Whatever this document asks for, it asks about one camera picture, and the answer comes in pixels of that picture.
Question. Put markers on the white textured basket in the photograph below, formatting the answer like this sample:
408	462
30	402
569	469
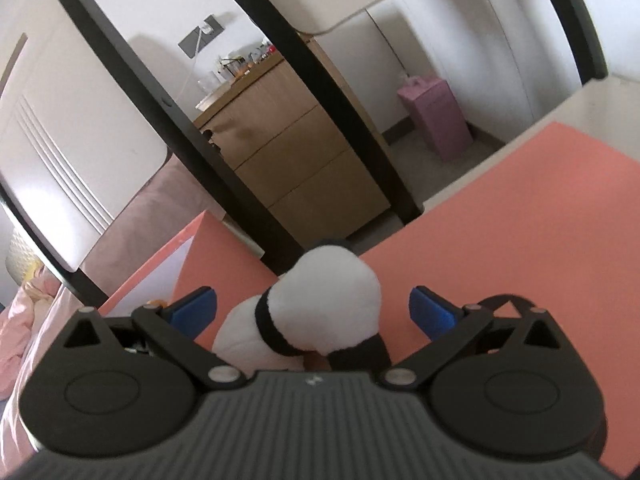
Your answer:
20	255

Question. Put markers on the wooden drawer cabinet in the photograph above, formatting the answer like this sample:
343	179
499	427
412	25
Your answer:
300	170

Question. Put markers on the salmon storage box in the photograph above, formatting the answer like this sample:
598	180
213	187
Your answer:
225	270

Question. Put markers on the salmon desk mat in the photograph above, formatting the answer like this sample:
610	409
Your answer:
500	220

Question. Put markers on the grey wall outlet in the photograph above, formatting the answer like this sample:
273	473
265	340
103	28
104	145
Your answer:
200	36

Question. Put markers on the cluster of small bottles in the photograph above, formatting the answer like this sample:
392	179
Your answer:
240	65

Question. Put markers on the black frame post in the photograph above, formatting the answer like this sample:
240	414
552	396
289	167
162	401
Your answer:
330	95
150	105
575	15

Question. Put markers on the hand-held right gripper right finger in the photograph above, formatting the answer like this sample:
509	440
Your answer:
431	312

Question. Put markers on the pink box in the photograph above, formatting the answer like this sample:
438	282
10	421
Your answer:
437	115

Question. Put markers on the white grooved panel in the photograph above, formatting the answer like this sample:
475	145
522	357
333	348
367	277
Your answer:
55	125

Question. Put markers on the pink bedding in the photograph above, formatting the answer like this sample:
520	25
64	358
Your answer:
30	340

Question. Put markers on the panda plush toy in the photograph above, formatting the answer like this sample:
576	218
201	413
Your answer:
325	290

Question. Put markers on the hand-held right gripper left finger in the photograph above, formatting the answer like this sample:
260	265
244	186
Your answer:
192	310

